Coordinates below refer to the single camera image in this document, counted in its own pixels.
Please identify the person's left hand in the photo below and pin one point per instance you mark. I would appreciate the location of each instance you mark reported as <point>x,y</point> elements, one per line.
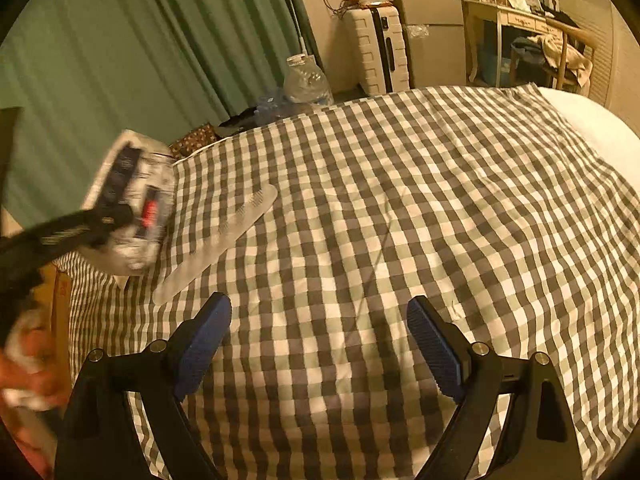
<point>30,377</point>

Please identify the white mattress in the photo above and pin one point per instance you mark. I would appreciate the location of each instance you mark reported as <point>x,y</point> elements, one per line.
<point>600,120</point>

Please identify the brown patterned box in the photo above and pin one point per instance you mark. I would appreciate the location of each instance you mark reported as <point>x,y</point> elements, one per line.
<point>192,141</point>

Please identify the blue storage bin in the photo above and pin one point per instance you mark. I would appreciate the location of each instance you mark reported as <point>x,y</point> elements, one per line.
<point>492,65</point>

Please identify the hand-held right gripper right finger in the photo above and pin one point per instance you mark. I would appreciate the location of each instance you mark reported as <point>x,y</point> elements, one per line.
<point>435,350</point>

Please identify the clear water bottle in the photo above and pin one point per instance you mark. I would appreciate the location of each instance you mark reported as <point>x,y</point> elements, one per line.
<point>305,82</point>

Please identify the cardboard box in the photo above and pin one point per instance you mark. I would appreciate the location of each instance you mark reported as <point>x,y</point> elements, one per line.
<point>55,310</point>

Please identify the white suitcase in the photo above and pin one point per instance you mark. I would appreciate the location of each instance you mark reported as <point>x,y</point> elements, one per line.
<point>367,50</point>

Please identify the wooden chair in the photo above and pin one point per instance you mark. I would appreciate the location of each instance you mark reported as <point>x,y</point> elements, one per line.
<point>525,57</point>

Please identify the louvered wardrobe door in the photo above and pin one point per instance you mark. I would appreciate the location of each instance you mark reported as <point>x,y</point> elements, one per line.
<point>607,40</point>

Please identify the cream cloth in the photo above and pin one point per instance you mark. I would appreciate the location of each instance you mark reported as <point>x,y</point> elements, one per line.
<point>575,62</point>

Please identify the grey mini fridge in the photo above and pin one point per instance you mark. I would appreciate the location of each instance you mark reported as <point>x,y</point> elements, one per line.
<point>432,25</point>

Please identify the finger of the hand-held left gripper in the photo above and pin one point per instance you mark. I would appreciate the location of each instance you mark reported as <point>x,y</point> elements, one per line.
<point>65,232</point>

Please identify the green curtain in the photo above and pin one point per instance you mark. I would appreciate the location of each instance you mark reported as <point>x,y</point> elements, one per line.
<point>125,35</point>

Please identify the cream wooden desk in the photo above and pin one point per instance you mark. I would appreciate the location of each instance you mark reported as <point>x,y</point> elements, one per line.
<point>520,19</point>

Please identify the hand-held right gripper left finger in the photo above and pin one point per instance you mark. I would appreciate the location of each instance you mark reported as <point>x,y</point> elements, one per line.
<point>205,345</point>

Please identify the white comb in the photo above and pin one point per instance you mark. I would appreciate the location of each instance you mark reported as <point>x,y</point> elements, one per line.
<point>240,220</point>

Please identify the green checked cloth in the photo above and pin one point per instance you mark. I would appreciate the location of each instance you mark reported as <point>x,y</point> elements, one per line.
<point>350,210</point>

